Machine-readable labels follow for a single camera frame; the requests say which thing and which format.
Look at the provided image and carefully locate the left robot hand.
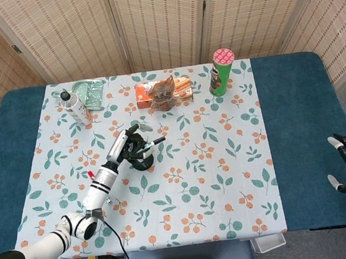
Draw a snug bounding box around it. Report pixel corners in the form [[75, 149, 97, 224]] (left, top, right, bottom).
[[102, 121, 158, 170]]

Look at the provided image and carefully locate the green marker with black cap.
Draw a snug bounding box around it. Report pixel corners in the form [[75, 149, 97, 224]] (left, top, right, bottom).
[[132, 137, 167, 160]]

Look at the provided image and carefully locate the black mesh pen holder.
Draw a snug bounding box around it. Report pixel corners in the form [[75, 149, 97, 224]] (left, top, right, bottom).
[[127, 144, 157, 173]]

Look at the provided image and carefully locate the orange biscuit box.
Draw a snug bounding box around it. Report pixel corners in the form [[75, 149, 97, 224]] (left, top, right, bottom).
[[134, 75, 195, 110]]

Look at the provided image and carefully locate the white bottle with black cap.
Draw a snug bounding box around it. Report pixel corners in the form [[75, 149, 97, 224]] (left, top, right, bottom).
[[58, 86, 94, 129]]

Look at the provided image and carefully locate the green plastic packet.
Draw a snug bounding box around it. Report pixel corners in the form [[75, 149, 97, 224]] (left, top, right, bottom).
[[71, 77, 108, 113]]

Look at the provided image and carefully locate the brown spouted sauce pouch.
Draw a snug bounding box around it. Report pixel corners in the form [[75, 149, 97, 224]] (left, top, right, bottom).
[[145, 74, 180, 114]]

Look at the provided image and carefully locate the floral printed tablecloth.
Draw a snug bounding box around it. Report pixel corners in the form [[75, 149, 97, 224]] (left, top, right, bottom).
[[0, 56, 289, 259]]

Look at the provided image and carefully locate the white plastic box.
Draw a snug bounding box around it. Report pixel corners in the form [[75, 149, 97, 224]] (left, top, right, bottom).
[[249, 233, 288, 255]]

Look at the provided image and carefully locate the green chips can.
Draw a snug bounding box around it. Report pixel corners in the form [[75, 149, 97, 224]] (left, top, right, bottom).
[[204, 46, 241, 98]]

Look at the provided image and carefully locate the woven folding screen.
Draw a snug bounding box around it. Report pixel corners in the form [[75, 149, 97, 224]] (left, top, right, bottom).
[[0, 0, 346, 132]]

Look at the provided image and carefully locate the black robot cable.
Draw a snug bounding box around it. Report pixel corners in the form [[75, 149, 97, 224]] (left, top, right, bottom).
[[66, 204, 136, 259]]

